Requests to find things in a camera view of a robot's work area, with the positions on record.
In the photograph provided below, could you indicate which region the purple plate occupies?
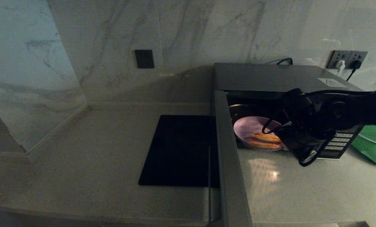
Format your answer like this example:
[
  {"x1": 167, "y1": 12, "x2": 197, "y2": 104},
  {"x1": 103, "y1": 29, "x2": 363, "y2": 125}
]
[{"x1": 233, "y1": 116, "x2": 288, "y2": 152}]

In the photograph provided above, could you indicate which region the silver microwave oven body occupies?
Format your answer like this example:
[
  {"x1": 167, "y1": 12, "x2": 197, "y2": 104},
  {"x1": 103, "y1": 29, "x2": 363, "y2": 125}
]
[{"x1": 212, "y1": 63, "x2": 365, "y2": 160}]

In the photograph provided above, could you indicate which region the orange french fry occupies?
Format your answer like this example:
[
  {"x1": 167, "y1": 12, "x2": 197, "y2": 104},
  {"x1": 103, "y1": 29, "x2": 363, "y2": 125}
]
[
  {"x1": 247, "y1": 140, "x2": 281, "y2": 149},
  {"x1": 250, "y1": 133, "x2": 282, "y2": 143}
]

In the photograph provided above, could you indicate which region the white warning sticker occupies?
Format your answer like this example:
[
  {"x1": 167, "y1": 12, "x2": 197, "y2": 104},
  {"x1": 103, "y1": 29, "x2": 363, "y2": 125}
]
[{"x1": 318, "y1": 78, "x2": 346, "y2": 87}]

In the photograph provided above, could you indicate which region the green plastic tray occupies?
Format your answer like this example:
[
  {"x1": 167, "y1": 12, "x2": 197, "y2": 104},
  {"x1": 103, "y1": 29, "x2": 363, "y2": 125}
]
[{"x1": 351, "y1": 125, "x2": 376, "y2": 166}]

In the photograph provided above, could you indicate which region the black induction cooktop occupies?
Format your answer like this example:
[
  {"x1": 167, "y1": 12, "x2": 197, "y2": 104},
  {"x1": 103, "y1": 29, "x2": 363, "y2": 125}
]
[{"x1": 138, "y1": 115, "x2": 220, "y2": 187}]

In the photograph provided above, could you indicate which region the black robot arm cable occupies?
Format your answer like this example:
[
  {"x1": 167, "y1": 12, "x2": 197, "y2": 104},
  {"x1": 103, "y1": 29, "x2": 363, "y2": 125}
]
[{"x1": 261, "y1": 119, "x2": 319, "y2": 167}]

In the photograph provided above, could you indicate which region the black curved cable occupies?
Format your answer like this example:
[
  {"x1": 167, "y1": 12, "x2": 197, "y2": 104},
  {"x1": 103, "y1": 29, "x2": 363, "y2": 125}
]
[{"x1": 265, "y1": 58, "x2": 293, "y2": 65}]

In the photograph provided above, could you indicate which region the black power plug with cord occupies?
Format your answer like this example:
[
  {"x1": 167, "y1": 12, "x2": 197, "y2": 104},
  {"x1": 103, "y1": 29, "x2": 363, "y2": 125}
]
[{"x1": 346, "y1": 60, "x2": 361, "y2": 81}]

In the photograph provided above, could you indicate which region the dark double wall socket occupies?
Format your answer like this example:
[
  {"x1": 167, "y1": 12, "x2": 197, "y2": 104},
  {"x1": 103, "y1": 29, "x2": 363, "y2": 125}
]
[{"x1": 326, "y1": 50, "x2": 368, "y2": 69}]

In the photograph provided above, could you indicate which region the dark single wall socket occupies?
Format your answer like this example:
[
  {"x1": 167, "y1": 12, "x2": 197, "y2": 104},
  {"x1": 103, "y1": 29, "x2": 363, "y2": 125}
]
[{"x1": 135, "y1": 49, "x2": 155, "y2": 69}]

